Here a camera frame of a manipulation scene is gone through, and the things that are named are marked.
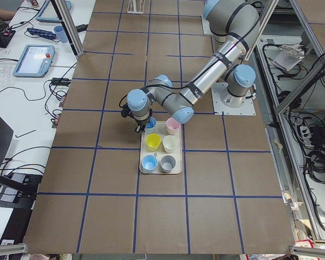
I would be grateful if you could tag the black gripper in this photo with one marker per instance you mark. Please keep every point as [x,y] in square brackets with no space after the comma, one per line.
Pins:
[142,123]

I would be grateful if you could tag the light blue transferred cup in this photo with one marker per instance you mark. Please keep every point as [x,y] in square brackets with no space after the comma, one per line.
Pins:
[151,123]

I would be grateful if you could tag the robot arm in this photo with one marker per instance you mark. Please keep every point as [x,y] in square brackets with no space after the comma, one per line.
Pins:
[239,23]

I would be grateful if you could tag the yellow plastic cup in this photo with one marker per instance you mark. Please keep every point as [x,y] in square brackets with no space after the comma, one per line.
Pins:
[153,142]

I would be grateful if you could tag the pink plastic cup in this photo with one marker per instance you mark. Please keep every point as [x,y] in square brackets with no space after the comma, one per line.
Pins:
[172,126]

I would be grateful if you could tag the pale green plastic cup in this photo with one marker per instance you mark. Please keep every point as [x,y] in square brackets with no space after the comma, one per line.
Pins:
[170,143]

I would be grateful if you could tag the light blue cup on tray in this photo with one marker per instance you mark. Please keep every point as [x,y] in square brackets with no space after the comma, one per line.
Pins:
[149,163]

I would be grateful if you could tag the grey plastic cup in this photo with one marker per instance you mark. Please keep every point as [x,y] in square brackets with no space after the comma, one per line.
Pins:
[167,163]

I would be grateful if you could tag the blue cup on desk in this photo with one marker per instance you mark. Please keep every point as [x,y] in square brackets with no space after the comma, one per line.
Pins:
[60,34]

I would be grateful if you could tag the cream rectangular tray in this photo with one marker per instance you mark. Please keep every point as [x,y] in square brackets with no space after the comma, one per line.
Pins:
[161,130]

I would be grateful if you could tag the black power adapter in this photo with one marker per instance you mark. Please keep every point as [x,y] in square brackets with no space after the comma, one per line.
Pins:
[60,81]

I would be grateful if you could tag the teach pendant tablet near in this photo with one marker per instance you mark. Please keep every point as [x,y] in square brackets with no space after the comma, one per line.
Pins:
[34,61]

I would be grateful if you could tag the teach pendant tablet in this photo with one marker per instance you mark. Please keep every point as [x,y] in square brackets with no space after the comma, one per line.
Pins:
[47,13]
[34,61]

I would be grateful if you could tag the teach pendant tablet far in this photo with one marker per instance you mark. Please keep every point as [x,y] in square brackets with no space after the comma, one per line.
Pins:
[47,13]

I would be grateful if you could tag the white wire cup rack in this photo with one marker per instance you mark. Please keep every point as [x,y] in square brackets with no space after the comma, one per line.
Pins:
[136,6]

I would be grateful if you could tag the aluminium frame post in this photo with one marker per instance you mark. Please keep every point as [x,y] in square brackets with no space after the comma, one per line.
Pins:
[67,22]

